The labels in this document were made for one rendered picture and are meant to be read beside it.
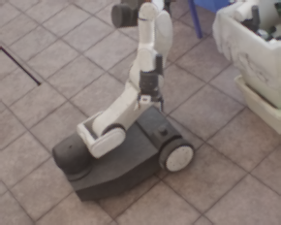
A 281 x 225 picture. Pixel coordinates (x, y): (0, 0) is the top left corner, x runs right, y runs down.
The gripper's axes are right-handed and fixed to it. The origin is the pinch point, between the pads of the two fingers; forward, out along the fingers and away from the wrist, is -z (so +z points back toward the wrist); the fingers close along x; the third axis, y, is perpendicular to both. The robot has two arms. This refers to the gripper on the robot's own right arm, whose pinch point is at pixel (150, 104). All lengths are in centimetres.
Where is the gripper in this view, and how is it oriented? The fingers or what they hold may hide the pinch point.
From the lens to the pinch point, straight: 244.4
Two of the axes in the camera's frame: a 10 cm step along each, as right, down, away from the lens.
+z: -0.5, -8.7, -5.0
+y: 2.5, -4.9, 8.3
